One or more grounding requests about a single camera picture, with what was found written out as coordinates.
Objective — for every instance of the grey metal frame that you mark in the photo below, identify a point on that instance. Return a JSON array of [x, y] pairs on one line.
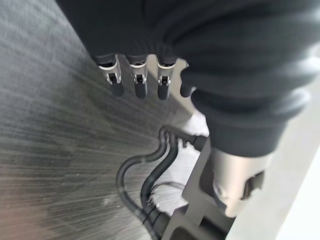
[[192, 190]]

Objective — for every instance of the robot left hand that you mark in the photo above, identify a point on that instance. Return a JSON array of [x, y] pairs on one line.
[[205, 50]]

